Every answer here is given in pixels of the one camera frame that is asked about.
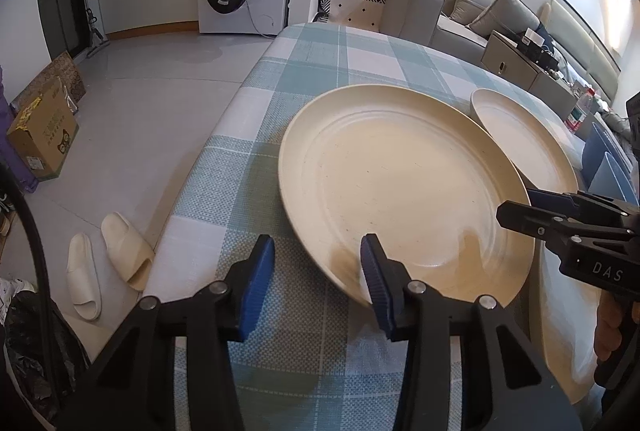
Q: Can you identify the near right blue bowl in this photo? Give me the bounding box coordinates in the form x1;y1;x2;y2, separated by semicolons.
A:
588;152;639;206

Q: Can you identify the white slipper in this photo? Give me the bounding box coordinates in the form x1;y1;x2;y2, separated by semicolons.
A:
66;233;102;321
101;212;155;291

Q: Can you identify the large beige plate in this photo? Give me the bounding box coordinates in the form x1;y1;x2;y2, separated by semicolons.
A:
278;84;535;305

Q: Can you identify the left white slipper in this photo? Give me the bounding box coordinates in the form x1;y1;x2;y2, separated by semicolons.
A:
66;233;102;321

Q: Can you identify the right white slipper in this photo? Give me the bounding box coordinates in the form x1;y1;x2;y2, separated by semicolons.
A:
101;212;155;291

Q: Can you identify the black cable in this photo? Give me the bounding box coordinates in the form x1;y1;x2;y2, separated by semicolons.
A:
0;160;57;412

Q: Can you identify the far blue bowl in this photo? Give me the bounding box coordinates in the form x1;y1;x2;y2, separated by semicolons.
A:
582;120;634;194

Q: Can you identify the grey sofa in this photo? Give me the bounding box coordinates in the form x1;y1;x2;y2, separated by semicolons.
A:
385;0;551;56

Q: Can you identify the black box on cabinet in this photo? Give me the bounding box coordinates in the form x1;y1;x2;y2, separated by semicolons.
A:
516;23;554;61

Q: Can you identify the plastic water bottle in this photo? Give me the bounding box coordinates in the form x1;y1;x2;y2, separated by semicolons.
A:
565;88;598;133

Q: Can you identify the checkered teal tablecloth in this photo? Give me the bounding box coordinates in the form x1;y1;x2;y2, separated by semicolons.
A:
146;23;582;430

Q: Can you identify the cardboard box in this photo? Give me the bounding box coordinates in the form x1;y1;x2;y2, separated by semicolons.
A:
6;77;78;181

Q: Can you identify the blue bowl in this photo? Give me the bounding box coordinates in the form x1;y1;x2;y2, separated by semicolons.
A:
582;120;634;194
588;152;639;206

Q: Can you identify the person's right hand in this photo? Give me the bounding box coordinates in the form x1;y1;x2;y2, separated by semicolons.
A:
593;291;624;363

